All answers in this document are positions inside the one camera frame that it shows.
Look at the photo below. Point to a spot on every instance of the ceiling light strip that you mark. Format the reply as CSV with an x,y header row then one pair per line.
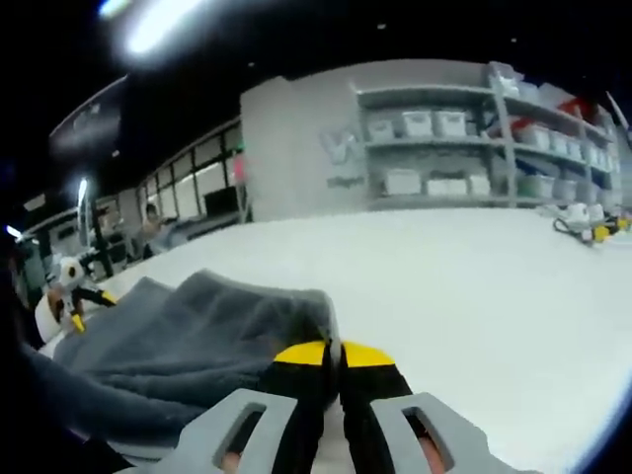
x,y
163,24

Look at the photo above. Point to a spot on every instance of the person's left hand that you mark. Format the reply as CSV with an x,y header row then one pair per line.
x,y
55,304

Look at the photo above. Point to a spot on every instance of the hanging dark screen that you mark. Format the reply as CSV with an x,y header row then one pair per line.
x,y
89,118

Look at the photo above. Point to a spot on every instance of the grey towel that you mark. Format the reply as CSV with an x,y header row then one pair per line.
x,y
197,331

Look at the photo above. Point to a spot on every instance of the row of white storage boxes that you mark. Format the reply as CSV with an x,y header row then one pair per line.
x,y
419,122

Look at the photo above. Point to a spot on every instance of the grey metal shelf rack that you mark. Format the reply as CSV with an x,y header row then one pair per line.
x,y
498,143

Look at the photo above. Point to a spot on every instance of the spare gripper on table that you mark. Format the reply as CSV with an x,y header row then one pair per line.
x,y
587,224

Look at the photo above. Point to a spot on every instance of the black monitor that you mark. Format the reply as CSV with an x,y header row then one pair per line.
x,y
219,203

